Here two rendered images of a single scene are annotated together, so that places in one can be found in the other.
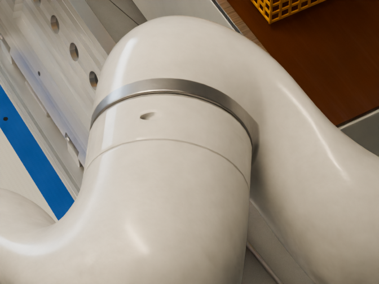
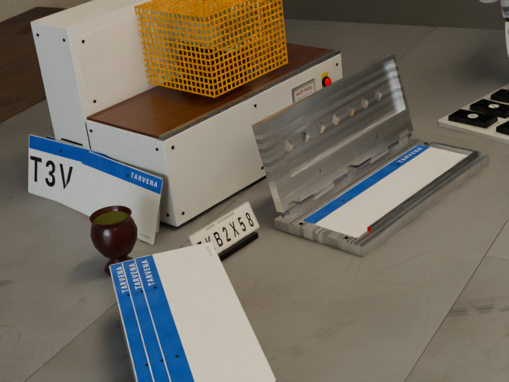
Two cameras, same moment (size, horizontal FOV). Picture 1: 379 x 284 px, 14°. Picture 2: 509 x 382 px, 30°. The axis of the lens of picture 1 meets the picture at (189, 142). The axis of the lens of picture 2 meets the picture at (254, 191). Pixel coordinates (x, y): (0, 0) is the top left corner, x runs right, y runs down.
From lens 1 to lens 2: 254 cm
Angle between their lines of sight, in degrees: 79
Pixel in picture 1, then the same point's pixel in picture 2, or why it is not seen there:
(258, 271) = not seen: hidden behind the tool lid
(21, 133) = (348, 193)
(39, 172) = (370, 182)
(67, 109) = (341, 153)
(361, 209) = not seen: outside the picture
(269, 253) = not seen: hidden behind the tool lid
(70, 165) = (358, 177)
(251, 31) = (291, 71)
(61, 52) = (316, 143)
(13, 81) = (313, 207)
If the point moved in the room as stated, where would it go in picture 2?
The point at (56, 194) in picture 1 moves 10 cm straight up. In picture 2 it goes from (380, 174) to (378, 129)
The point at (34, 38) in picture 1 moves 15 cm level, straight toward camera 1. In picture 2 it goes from (301, 169) to (366, 148)
